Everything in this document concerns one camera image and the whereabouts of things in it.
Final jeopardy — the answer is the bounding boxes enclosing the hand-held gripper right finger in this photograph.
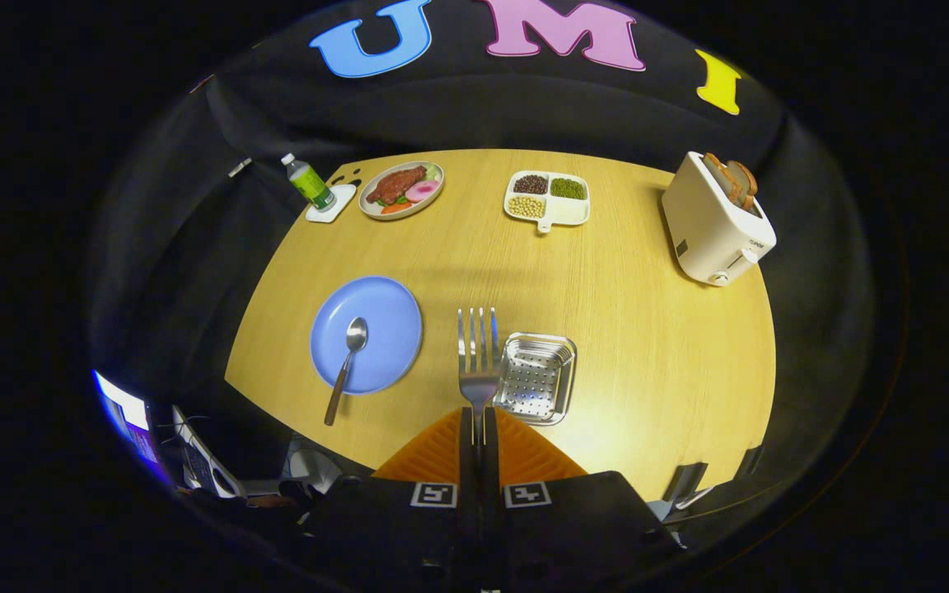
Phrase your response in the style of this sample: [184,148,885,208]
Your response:
[481,405,681,593]

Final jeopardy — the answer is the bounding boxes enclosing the brown toast slice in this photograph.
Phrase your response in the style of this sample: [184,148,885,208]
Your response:
[726,160,759,212]
[704,153,743,207]

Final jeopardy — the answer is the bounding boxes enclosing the white divided dish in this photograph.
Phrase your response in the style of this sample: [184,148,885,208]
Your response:
[503,170,591,235]

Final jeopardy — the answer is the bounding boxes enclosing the white toaster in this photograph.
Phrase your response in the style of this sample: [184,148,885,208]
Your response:
[661,151,778,287]

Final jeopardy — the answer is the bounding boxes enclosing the beige food plate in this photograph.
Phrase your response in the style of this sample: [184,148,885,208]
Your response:
[358,161,446,222]

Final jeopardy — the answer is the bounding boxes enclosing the perforated metal basket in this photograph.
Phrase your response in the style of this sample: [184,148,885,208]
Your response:
[493,332,578,427]

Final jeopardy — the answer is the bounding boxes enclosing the silver spoon with brown handle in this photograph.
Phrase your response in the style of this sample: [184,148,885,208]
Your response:
[324,316,369,427]

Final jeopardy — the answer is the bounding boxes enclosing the silver fork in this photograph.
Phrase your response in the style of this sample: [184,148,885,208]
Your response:
[456,307,503,446]

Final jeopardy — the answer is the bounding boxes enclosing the white square coaster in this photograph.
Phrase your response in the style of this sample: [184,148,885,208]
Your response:
[306,183,358,224]

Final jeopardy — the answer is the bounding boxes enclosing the green label water bottle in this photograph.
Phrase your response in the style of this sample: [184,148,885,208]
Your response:
[281,153,337,212]

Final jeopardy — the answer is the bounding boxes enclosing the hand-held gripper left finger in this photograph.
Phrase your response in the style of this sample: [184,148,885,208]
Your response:
[310,405,479,593]

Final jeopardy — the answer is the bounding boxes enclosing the lit computer monitor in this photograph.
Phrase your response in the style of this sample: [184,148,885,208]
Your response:
[94,371,164,483]

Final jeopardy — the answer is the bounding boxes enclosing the laptop keyboard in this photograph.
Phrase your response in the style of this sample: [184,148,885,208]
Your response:
[171,405,245,497]

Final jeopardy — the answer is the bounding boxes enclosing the brown steak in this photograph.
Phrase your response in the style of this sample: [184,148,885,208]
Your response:
[366,166,428,206]

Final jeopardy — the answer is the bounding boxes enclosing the blue round plate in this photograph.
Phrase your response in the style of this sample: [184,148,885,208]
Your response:
[310,275,423,395]

